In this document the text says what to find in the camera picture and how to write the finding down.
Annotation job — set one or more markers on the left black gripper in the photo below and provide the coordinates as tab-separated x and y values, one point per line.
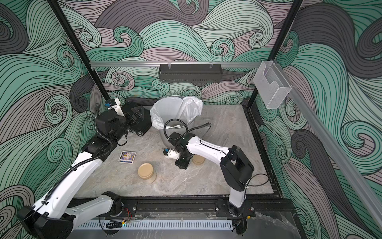
125	118

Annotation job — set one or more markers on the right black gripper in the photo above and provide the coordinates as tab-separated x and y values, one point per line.
180	164

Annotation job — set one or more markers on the beige jar lid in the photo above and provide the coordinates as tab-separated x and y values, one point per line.
198	160

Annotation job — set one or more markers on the jar with beige lid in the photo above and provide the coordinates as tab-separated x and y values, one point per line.
147	173

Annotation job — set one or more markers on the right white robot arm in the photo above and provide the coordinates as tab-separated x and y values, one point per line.
235	166

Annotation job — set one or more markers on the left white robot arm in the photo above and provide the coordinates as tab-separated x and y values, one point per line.
50	217

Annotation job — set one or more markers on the black flat case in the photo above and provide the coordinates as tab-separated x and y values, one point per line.
138	118

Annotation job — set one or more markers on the small colourful card box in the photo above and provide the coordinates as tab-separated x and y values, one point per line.
127	157

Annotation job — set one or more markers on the white plastic bin liner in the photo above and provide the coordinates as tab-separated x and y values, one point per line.
186	109

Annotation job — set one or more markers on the silver mesh waste bin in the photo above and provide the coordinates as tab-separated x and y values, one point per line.
174	126

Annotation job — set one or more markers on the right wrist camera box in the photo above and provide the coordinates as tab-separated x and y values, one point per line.
171	154

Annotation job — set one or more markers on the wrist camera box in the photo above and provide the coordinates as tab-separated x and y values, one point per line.
171	154
114	104

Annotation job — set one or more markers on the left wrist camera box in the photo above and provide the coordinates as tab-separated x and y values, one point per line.
114	104

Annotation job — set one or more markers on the white slotted cable duct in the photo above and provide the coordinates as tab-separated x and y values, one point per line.
151	224

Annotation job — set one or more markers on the black perforated wall shelf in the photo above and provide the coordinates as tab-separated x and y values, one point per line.
190	73

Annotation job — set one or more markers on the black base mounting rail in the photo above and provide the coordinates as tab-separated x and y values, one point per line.
215	204

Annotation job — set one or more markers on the clear acrylic wall holder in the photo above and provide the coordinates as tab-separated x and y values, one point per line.
272	84

